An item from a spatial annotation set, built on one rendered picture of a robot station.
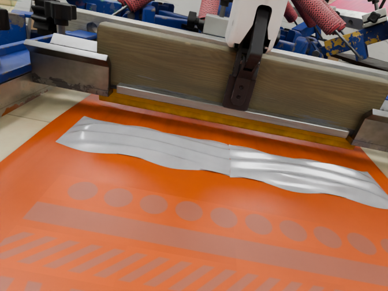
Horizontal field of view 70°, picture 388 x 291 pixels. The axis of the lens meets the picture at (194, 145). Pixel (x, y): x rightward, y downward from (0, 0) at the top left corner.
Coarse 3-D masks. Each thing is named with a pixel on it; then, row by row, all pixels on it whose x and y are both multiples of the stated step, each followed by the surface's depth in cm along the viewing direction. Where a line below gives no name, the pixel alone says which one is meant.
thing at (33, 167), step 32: (96, 96) 40; (64, 128) 30; (160, 128) 35; (192, 128) 36; (224, 128) 38; (32, 160) 25; (64, 160) 25; (96, 160) 26; (128, 160) 27; (0, 192) 21; (32, 192) 21; (160, 192) 24; (192, 192) 25; (224, 192) 26; (0, 224) 18
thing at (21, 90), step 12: (0, 84) 29; (12, 84) 31; (24, 84) 33; (36, 84) 35; (0, 96) 29; (12, 96) 31; (24, 96) 33; (36, 96) 36; (0, 108) 30; (12, 108) 32
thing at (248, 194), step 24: (240, 144) 35; (264, 144) 36; (288, 144) 37; (312, 144) 39; (360, 168) 35; (240, 192) 26; (264, 192) 27; (288, 192) 27; (288, 216) 24; (312, 216) 25; (336, 216) 25; (360, 216) 26; (384, 216) 27
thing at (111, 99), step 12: (144, 108) 37; (156, 108) 37; (168, 108) 37; (204, 120) 38; (216, 120) 37; (228, 120) 37; (264, 132) 38; (276, 132) 38; (288, 132) 38; (336, 144) 38; (348, 144) 38
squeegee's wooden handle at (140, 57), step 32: (128, 32) 32; (160, 32) 34; (128, 64) 34; (160, 64) 33; (192, 64) 33; (224, 64) 33; (288, 64) 33; (192, 96) 35; (256, 96) 34; (288, 96) 34; (320, 96) 34; (352, 96) 34; (384, 96) 33; (352, 128) 36
